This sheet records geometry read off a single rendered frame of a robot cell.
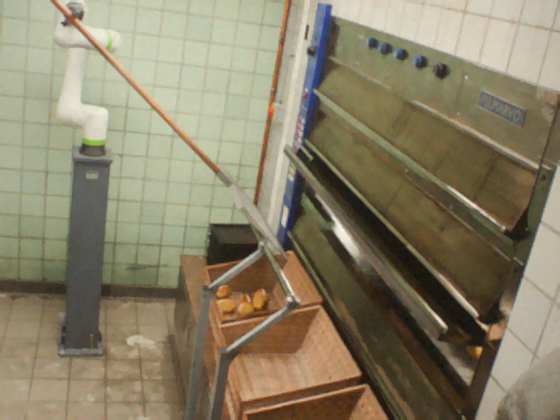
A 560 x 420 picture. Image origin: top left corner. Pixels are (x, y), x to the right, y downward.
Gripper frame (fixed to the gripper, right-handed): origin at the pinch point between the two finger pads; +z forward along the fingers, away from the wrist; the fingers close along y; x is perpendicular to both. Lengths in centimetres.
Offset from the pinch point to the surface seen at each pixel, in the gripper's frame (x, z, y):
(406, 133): -102, 71, -67
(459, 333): -120, 146, -33
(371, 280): -142, 71, -21
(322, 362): -168, 59, 19
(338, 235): -144, 27, -22
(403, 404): -154, 121, -3
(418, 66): -87, 67, -85
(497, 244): -109, 140, -57
